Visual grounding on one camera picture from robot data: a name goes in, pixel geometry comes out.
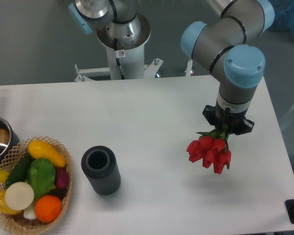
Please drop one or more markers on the purple red onion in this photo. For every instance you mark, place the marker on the purple red onion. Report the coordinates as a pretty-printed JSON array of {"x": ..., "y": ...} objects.
[{"x": 61, "y": 178}]

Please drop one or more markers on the white round onion slice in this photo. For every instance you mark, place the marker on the white round onion slice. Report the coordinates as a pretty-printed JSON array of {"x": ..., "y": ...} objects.
[{"x": 19, "y": 196}]

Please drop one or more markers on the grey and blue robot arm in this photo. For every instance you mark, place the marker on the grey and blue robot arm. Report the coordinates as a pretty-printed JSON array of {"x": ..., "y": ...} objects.
[{"x": 222, "y": 49}]

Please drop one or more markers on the dark green cucumber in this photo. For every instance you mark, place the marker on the dark green cucumber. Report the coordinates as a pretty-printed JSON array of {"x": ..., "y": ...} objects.
[{"x": 19, "y": 172}]

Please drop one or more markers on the blue plastic bag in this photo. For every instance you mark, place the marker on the blue plastic bag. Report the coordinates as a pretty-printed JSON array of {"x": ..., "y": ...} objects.
[{"x": 284, "y": 16}]

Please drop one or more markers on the green lettuce leaf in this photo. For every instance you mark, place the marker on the green lettuce leaf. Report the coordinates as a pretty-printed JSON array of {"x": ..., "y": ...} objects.
[{"x": 41, "y": 177}]

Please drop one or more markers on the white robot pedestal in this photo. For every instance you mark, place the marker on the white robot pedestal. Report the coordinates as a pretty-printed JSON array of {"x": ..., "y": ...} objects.
[{"x": 125, "y": 50}]

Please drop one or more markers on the red tulip bouquet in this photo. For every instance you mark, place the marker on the red tulip bouquet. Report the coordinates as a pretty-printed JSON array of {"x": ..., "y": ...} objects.
[{"x": 212, "y": 149}]

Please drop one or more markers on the white frame at right edge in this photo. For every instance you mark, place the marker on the white frame at right edge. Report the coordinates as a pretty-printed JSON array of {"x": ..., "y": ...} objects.
[{"x": 287, "y": 118}]

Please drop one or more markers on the yellow banana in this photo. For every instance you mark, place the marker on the yellow banana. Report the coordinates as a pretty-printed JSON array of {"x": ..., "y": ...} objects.
[{"x": 3, "y": 176}]

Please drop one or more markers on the woven wicker basket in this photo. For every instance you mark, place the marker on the woven wicker basket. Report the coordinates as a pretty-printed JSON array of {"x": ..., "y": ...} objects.
[{"x": 17, "y": 224}]

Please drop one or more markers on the yellow squash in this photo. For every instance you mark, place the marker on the yellow squash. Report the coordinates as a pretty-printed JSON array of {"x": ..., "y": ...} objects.
[{"x": 39, "y": 149}]

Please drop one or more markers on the white green leek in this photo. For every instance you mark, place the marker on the white green leek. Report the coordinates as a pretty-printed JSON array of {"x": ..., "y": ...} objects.
[{"x": 29, "y": 212}]

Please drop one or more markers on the yellow bell pepper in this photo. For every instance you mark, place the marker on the yellow bell pepper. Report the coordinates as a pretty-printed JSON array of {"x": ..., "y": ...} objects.
[{"x": 4, "y": 207}]

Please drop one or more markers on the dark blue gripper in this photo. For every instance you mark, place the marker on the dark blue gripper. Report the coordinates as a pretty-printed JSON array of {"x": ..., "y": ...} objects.
[{"x": 236, "y": 122}]

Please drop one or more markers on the dark grey ribbed vase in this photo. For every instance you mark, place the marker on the dark grey ribbed vase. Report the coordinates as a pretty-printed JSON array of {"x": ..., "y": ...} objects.
[{"x": 100, "y": 167}]

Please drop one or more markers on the orange fruit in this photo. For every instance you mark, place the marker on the orange fruit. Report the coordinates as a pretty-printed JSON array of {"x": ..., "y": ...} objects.
[{"x": 48, "y": 208}]

